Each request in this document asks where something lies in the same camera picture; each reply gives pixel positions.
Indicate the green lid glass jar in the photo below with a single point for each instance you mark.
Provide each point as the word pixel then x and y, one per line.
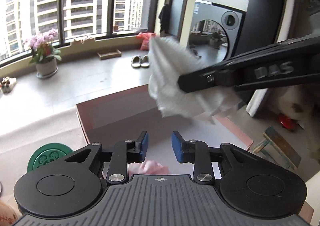
pixel 46 154

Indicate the white sneakers pair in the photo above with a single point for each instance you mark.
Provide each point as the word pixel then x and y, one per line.
pixel 7 84

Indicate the red bowl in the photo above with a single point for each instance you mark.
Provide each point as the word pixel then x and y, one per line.
pixel 287 123

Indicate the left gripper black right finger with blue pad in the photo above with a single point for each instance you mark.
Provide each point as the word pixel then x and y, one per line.
pixel 197 153

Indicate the grey slipper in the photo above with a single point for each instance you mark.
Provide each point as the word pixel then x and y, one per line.
pixel 136 62
pixel 144 62

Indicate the pink orchid flower pot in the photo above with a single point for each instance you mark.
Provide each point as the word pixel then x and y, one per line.
pixel 43 54

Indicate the grey slipper right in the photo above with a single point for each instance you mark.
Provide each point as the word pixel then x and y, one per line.
pixel 144 62

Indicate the grey slipper left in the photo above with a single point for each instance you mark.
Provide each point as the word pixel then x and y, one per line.
pixel 136 62

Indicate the brown shallow tray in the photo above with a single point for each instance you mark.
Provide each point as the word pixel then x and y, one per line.
pixel 109 53

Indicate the grey washing machine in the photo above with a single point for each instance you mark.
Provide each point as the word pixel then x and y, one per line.
pixel 216 27

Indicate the dark hanging cloth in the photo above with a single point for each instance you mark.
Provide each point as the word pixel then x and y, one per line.
pixel 164 18

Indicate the white fluffy cloth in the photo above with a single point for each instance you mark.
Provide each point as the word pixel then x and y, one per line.
pixel 168 61

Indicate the pink cardboard box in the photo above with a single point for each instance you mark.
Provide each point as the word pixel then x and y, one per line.
pixel 124 115

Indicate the dark framed door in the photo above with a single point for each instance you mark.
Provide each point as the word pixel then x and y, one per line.
pixel 177 13

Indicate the small wooden stool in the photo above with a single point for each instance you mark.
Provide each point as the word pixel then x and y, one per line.
pixel 271 137

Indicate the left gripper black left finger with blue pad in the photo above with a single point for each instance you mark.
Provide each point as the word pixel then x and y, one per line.
pixel 122 154

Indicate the red plastic bag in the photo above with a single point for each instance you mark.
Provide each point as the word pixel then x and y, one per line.
pixel 145 37

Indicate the pink soft object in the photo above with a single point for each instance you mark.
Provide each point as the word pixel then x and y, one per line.
pixel 152 168

